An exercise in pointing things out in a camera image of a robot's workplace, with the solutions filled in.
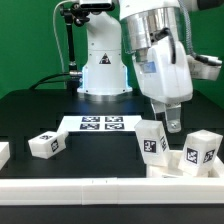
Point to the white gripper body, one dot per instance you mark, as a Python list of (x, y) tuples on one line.
[(159, 78)]

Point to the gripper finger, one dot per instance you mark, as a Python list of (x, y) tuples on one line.
[(172, 116), (158, 110)]

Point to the white round stool seat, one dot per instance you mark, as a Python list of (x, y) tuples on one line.
[(171, 166)]

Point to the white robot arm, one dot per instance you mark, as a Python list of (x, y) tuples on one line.
[(141, 25)]

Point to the white right fence bar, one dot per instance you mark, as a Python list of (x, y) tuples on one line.
[(217, 170)]

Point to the white fence bar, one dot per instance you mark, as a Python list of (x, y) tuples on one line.
[(217, 170), (4, 153), (118, 191)]

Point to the white front fence bar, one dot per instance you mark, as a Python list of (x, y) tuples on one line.
[(118, 191)]

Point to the white left fence bar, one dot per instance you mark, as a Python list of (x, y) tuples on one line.
[(4, 153)]

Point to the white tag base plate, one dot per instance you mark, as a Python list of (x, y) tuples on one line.
[(108, 123)]

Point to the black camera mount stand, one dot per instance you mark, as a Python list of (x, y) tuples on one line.
[(74, 15)]

